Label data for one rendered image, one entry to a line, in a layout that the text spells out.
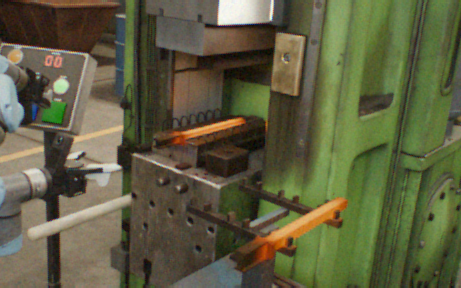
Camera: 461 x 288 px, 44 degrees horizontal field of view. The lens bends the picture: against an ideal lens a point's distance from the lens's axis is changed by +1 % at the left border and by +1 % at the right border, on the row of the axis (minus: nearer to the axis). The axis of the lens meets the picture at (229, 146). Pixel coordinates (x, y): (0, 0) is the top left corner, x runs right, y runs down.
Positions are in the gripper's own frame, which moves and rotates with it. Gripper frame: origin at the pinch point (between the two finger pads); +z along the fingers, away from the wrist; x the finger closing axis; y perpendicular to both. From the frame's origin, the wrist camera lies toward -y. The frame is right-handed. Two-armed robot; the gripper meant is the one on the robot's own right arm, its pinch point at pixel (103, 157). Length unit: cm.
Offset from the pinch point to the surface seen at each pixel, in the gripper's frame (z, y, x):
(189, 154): 30.7, 4.6, 4.3
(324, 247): 46, 26, 48
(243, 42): 50, -30, 7
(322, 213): 18, 2, 59
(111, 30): 567, 74, -673
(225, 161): 30.8, 2.9, 18.9
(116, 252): 39, 60, -39
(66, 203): 105, 100, -164
